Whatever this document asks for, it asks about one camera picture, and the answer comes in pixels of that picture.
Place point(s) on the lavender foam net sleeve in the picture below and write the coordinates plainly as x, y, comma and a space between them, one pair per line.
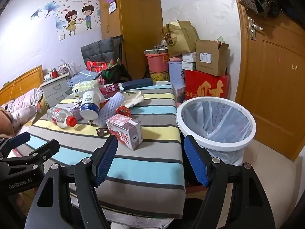
112, 107

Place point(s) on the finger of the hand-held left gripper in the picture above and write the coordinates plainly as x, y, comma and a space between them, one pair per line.
20, 137
47, 148

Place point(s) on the cartoon couple wall sticker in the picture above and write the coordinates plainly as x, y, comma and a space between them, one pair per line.
71, 19

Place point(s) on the grey white nightstand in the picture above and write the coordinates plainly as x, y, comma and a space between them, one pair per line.
56, 90

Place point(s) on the pink bedding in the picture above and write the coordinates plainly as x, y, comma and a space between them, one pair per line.
23, 105

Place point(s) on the red cup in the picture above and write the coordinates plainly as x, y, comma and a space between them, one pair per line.
54, 74

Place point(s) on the red gift box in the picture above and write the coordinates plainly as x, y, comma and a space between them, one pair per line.
207, 85

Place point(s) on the blue plaid folded cloth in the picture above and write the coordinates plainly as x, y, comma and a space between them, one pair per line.
82, 77

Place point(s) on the dark blue glasses case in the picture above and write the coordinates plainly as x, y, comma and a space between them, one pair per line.
137, 83

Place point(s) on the clear plastic bin liner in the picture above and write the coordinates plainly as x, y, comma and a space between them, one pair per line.
214, 121

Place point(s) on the grey cushioned office chair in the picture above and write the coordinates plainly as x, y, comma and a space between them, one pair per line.
97, 49

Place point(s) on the yellow patterned box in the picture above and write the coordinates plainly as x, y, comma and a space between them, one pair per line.
159, 76

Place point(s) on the wooden door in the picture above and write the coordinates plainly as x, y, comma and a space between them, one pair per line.
274, 81

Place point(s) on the red white carton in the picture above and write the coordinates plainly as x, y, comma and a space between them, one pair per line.
124, 128

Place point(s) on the pale yellow tissue pack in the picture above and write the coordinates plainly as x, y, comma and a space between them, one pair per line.
84, 88

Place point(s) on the wooden wardrobe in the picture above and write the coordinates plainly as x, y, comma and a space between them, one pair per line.
140, 28

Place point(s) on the clear bottle with red cap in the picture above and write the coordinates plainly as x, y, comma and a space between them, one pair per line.
59, 118

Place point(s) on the open cardboard box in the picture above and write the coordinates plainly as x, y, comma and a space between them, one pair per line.
209, 59

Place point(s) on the crumpled white paper bag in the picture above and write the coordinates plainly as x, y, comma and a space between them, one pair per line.
133, 99

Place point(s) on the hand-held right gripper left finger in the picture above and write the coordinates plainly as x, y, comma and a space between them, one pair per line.
106, 162

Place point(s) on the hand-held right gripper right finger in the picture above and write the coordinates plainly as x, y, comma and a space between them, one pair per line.
194, 162

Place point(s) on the wooden headboard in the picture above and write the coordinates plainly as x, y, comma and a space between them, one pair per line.
21, 81

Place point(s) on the black tote bag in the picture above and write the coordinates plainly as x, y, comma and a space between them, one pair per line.
118, 75

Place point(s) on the brown fuzzy cloth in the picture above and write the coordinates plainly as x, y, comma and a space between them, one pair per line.
6, 121

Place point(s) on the brown patterned handbag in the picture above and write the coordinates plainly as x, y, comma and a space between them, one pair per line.
255, 3

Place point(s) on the gold paper bag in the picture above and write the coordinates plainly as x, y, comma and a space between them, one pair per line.
181, 39

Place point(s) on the brown foil wrapper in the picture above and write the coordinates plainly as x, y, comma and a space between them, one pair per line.
102, 132

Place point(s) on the lavender bin with pink lid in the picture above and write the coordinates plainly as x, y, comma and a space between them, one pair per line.
176, 76

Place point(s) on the red green plaid cloth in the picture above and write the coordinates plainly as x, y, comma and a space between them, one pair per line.
97, 66

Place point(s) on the red lidded food can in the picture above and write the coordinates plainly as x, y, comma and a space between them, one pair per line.
123, 111

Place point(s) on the patterned flat gift box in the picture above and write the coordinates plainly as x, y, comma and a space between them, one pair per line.
156, 51

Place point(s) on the white plastic trash bin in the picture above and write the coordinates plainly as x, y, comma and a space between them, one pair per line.
214, 145

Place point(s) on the red drink can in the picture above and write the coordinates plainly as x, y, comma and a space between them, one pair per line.
110, 90

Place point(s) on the pink storage box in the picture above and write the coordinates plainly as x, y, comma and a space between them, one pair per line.
157, 63

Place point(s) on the striped blanket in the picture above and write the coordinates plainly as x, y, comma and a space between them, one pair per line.
143, 167

